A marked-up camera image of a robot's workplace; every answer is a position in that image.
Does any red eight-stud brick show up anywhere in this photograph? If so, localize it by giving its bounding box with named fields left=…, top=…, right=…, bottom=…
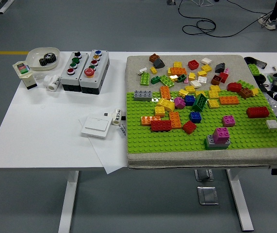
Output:
left=246, top=106, right=270, bottom=119
left=150, top=119, right=173, bottom=133

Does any green studded baseplate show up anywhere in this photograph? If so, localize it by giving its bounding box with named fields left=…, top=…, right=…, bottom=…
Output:
left=126, top=91, right=277, bottom=154

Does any lime green long brick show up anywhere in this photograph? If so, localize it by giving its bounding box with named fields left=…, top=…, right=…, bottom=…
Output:
left=247, top=63, right=261, bottom=77

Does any dark rectangular card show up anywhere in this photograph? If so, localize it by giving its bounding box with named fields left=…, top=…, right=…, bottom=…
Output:
left=252, top=59, right=268, bottom=70

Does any red rounded brick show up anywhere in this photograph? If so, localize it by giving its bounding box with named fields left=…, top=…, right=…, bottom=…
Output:
left=227, top=82, right=243, bottom=93

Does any orange eight-stud brick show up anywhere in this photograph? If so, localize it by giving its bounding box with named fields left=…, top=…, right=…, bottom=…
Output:
left=169, top=67, right=187, bottom=76
left=218, top=96, right=240, bottom=105
left=159, top=85, right=172, bottom=100
left=140, top=116, right=162, bottom=126
left=168, top=111, right=182, bottom=129

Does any dark grey slope brick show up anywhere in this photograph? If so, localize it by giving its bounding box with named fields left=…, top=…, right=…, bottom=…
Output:
left=214, top=62, right=226, bottom=74
left=152, top=58, right=165, bottom=69

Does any person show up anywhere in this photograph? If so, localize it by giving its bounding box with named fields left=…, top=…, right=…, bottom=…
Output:
left=258, top=0, right=277, bottom=32

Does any dark grey base brick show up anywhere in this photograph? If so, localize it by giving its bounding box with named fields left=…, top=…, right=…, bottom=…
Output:
left=204, top=134, right=231, bottom=150

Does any blue square brick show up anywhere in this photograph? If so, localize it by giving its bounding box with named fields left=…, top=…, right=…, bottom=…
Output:
left=184, top=95, right=196, bottom=106
left=189, top=111, right=202, bottom=123

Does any magenta square brick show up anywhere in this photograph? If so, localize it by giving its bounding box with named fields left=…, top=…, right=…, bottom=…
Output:
left=174, top=96, right=186, bottom=109

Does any white table leg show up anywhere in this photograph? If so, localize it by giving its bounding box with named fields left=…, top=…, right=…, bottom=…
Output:
left=226, top=169, right=254, bottom=232
left=58, top=170, right=80, bottom=233

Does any large yellow rounded brick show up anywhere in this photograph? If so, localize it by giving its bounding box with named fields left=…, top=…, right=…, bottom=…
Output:
left=156, top=98, right=177, bottom=112

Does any green eight-stud brick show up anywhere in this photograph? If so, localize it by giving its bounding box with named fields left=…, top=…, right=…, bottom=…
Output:
left=159, top=74, right=175, bottom=87

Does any metal floor outlet plate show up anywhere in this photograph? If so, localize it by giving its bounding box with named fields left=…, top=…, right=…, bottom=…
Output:
left=196, top=186, right=219, bottom=206

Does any light grey eight-stud brick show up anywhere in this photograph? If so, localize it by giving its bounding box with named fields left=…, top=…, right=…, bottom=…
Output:
left=133, top=89, right=153, bottom=101

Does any white written label strip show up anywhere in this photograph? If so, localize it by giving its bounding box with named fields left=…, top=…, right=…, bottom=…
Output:
left=119, top=122, right=128, bottom=138

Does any white labelled cylinder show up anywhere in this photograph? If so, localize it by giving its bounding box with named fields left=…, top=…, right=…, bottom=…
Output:
left=111, top=108, right=124, bottom=126

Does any clear plastic sheet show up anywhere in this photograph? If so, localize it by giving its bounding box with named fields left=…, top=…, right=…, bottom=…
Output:
left=78, top=116, right=129, bottom=175

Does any grey emergency-stop control box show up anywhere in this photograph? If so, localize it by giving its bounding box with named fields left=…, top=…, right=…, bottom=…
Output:
left=79, top=50, right=110, bottom=95

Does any grey four-button control box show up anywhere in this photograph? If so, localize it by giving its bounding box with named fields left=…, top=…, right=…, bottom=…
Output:
left=60, top=51, right=90, bottom=92

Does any white pipe tee fitting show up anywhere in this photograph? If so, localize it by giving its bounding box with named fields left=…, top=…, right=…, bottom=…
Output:
left=43, top=74, right=62, bottom=92

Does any black gear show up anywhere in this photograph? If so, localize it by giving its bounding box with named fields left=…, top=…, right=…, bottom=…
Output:
left=43, top=52, right=57, bottom=64
left=39, top=57, right=54, bottom=67

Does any white bowl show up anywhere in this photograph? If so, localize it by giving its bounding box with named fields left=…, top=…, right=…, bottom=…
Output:
left=26, top=47, right=61, bottom=71

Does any white desk foot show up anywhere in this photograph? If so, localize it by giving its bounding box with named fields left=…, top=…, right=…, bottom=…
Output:
left=0, top=0, right=16, bottom=14

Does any black strap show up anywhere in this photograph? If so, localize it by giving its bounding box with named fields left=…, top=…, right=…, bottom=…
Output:
left=258, top=83, right=270, bottom=94

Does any black ring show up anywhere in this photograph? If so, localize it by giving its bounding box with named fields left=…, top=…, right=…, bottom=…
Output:
left=254, top=74, right=267, bottom=84

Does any black floor cable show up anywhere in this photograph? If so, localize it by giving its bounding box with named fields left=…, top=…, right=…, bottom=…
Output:
left=177, top=0, right=276, bottom=38

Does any white floor cable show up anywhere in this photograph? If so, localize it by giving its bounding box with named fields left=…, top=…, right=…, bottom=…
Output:
left=193, top=0, right=213, bottom=7

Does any white wall switch plate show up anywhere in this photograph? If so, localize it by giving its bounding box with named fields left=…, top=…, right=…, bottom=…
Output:
left=81, top=116, right=111, bottom=139

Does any white switch unit coloured display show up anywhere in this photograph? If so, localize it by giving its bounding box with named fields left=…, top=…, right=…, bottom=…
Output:
left=12, top=61, right=38, bottom=90

